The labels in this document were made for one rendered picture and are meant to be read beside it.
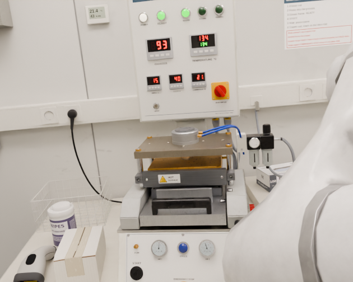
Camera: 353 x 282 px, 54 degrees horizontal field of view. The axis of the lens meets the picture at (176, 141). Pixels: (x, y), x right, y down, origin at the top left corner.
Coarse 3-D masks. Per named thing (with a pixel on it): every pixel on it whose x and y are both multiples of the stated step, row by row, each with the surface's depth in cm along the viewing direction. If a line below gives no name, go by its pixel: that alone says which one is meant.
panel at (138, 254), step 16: (128, 240) 90; (144, 240) 89; (176, 240) 88; (192, 240) 87; (224, 240) 86; (128, 256) 89; (144, 256) 88; (176, 256) 87; (192, 256) 87; (128, 272) 88; (144, 272) 88; (160, 272) 87; (176, 272) 86; (192, 272) 86; (208, 272) 85
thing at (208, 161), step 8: (160, 160) 104; (168, 160) 104; (176, 160) 103; (184, 160) 102; (192, 160) 102; (200, 160) 101; (208, 160) 100; (216, 160) 100; (152, 168) 97; (160, 168) 97; (168, 168) 97; (176, 168) 96; (184, 168) 96; (192, 168) 96
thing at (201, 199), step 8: (152, 200) 88; (160, 200) 88; (168, 200) 87; (176, 200) 87; (184, 200) 87; (192, 200) 86; (200, 200) 86; (208, 200) 86; (152, 208) 88; (160, 208) 88; (168, 208) 88; (176, 208) 87; (184, 208) 87; (208, 208) 86
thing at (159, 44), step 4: (156, 40) 109; (160, 40) 109; (164, 40) 108; (152, 44) 109; (156, 44) 109; (160, 44) 109; (164, 44) 109; (152, 48) 110; (156, 48) 109; (160, 48) 109; (164, 48) 109
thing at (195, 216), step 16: (160, 192) 94; (176, 192) 94; (192, 192) 93; (208, 192) 92; (224, 192) 99; (144, 208) 93; (192, 208) 91; (224, 208) 89; (144, 224) 90; (160, 224) 89; (176, 224) 88; (192, 224) 88; (208, 224) 87; (224, 224) 86
